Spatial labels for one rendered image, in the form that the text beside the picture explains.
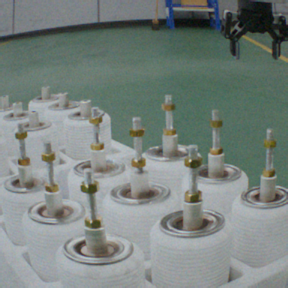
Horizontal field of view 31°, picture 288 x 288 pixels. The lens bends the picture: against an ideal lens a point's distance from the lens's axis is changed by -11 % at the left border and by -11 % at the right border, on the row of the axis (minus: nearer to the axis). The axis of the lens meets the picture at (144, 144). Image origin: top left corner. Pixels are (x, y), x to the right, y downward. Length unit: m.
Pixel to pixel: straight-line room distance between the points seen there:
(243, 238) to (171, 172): 0.21
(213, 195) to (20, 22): 6.52
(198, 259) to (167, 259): 0.03
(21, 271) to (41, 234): 0.07
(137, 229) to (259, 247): 0.16
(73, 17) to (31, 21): 0.58
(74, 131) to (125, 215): 0.45
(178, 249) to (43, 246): 0.16
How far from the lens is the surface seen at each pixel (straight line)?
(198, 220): 0.62
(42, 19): 7.11
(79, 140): 1.11
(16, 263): 0.71
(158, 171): 0.84
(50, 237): 0.65
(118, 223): 0.70
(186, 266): 0.60
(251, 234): 0.67
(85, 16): 7.03
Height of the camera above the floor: 0.52
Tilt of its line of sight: 16 degrees down
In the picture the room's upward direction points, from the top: 3 degrees counter-clockwise
